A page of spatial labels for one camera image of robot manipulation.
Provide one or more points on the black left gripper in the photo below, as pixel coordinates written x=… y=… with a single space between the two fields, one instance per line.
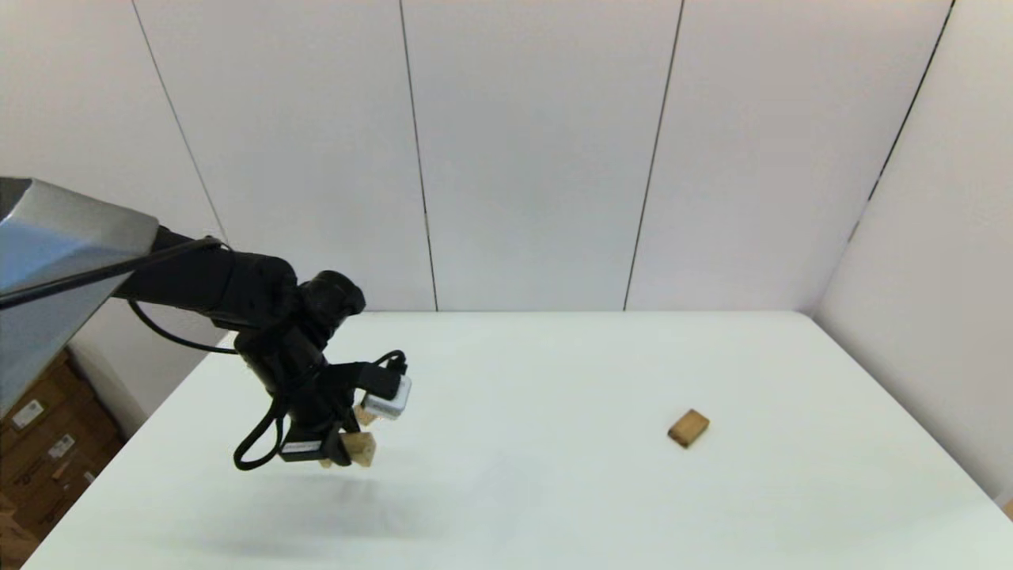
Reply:
x=316 y=396

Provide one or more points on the arched wooden building block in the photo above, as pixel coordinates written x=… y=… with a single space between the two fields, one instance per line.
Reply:
x=364 y=451

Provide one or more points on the rectangular wooden building block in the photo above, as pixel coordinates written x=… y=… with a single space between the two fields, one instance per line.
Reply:
x=688 y=428

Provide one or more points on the triangular wooden building block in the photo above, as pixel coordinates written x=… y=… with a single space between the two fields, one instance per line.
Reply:
x=364 y=416

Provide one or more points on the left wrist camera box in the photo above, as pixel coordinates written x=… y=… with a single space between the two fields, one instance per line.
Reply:
x=392 y=405

